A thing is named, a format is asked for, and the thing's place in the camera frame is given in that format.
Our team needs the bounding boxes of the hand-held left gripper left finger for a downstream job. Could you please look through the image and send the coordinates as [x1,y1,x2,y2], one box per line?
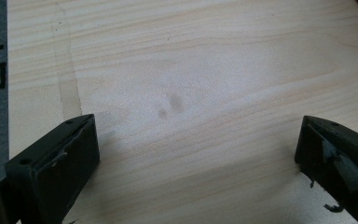
[4,113,101,224]

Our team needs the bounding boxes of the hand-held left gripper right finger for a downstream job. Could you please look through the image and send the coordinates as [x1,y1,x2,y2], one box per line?
[294,115,358,224]

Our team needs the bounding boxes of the clear tape strip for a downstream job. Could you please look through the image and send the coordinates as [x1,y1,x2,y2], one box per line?
[49,2,84,117]

